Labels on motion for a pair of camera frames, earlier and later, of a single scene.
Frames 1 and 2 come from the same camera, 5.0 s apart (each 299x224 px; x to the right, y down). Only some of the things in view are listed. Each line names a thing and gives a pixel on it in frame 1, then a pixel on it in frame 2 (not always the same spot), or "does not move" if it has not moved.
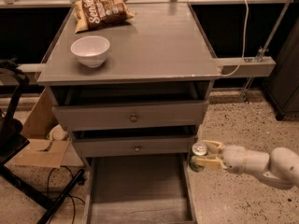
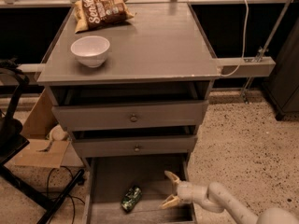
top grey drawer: x=130 y=115 does not move
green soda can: x=198 y=148 → x=131 y=199
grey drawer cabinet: x=134 y=93 does not move
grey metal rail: x=250 y=66 does not move
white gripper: x=234 y=160 → x=184 y=191
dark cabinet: x=282 y=87 does not move
